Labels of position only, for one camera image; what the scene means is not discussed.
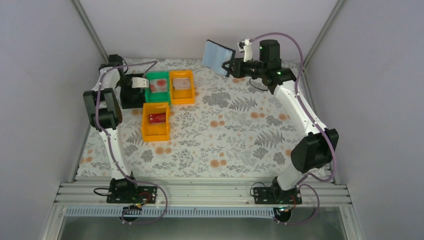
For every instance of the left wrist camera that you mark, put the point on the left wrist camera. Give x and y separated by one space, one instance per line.
140 83

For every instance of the aluminium rail frame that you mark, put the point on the aluminium rail frame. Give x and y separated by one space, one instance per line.
202 192

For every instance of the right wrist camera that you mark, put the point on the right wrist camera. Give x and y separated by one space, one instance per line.
245 47

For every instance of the red VIP card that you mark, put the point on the red VIP card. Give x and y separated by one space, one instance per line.
157 118

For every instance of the red patterned card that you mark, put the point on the red patterned card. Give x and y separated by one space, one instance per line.
159 85

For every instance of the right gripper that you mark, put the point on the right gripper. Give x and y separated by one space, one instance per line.
236 67

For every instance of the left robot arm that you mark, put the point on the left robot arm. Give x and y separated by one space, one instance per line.
105 115

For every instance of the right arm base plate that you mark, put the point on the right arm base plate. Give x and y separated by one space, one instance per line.
267 196

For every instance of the black storage bin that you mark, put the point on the black storage bin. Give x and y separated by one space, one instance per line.
141 98

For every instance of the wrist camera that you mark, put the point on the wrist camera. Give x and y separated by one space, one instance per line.
245 47
140 83

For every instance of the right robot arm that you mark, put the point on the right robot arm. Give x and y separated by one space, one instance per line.
317 146

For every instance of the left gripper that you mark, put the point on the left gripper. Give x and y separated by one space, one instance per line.
131 97

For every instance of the far orange storage bin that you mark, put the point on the far orange storage bin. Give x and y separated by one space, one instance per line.
182 97

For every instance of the floral table mat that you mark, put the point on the floral table mat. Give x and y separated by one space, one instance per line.
234 129

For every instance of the green storage bin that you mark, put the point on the green storage bin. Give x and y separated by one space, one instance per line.
158 97

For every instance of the pale card in orange bin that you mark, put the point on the pale card in orange bin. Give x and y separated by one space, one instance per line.
182 83

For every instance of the orange storage bin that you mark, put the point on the orange storage bin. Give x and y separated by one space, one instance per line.
182 97
158 132

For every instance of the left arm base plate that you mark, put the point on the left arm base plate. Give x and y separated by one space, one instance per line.
140 195

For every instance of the near orange storage bin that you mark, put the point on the near orange storage bin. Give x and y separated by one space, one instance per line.
158 132

